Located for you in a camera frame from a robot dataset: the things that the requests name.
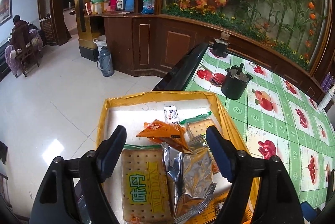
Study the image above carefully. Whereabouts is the framed wall painting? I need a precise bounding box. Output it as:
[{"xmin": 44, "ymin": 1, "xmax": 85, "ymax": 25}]
[{"xmin": 0, "ymin": 0, "xmax": 13, "ymax": 26}]

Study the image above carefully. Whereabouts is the yellow green cracker pack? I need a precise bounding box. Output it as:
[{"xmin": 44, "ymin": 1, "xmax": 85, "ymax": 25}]
[{"xmin": 179, "ymin": 111, "xmax": 215, "ymax": 140}]

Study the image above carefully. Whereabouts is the black round tin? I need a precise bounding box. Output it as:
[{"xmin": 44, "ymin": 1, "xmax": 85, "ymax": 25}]
[{"xmin": 221, "ymin": 63, "xmax": 253, "ymax": 100}]

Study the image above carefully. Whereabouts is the white bucket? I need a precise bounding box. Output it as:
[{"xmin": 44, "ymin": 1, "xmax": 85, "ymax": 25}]
[{"xmin": 93, "ymin": 35, "xmax": 107, "ymax": 52}]

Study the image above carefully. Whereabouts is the yellow Weidan cracker pack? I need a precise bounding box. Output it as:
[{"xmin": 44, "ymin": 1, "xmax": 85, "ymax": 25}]
[{"xmin": 121, "ymin": 145, "xmax": 173, "ymax": 223}]

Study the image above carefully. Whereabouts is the silver foil snack bag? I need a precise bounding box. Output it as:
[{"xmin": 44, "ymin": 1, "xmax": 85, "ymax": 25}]
[{"xmin": 161, "ymin": 142, "xmax": 216, "ymax": 223}]

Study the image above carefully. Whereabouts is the large orange snack pack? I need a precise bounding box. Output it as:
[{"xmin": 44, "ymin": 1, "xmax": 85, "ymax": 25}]
[{"xmin": 186, "ymin": 191, "xmax": 253, "ymax": 224}]

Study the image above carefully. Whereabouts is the seated person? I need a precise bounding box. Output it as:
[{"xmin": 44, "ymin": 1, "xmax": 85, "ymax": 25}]
[{"xmin": 5, "ymin": 14, "xmax": 43, "ymax": 78}]

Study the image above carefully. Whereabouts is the orange snack bag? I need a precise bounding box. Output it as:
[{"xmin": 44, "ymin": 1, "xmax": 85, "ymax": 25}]
[{"xmin": 136, "ymin": 120, "xmax": 190, "ymax": 153}]

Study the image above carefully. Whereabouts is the dark wooden cabinet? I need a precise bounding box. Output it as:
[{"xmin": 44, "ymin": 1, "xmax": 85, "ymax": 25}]
[{"xmin": 74, "ymin": 0, "xmax": 334, "ymax": 101}]

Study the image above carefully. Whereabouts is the yellow cardboard tray box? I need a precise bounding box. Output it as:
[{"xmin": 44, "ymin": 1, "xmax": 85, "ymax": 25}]
[{"xmin": 97, "ymin": 91, "xmax": 246, "ymax": 223}]

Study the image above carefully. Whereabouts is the small white candy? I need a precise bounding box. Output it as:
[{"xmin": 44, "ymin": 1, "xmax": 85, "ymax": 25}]
[{"xmin": 164, "ymin": 105, "xmax": 180, "ymax": 124}]

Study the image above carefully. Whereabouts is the blue green plastic bag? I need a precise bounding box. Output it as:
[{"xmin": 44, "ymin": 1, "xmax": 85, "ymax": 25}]
[{"xmin": 142, "ymin": 0, "xmax": 155, "ymax": 14}]

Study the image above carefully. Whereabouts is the wooden chair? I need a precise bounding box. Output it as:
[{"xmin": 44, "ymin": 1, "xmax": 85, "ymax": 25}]
[{"xmin": 11, "ymin": 24, "xmax": 43, "ymax": 77}]

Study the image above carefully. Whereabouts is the white spray bottle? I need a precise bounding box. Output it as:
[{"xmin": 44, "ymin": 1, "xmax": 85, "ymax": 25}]
[{"xmin": 324, "ymin": 85, "xmax": 335, "ymax": 112}]

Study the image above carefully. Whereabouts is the small black jar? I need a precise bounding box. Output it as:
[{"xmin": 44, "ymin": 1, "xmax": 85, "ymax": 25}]
[{"xmin": 212, "ymin": 32, "xmax": 230, "ymax": 58}]

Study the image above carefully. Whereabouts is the green fruit pattern tablecloth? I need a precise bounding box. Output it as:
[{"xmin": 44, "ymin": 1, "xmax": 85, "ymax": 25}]
[{"xmin": 186, "ymin": 49, "xmax": 334, "ymax": 208}]

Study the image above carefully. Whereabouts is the purple bottle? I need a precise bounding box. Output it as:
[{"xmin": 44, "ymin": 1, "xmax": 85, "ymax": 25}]
[{"xmin": 321, "ymin": 71, "xmax": 334, "ymax": 93}]

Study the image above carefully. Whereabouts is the grey floor thermos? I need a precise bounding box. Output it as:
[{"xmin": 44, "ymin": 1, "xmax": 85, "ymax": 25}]
[{"xmin": 97, "ymin": 46, "xmax": 114, "ymax": 77}]

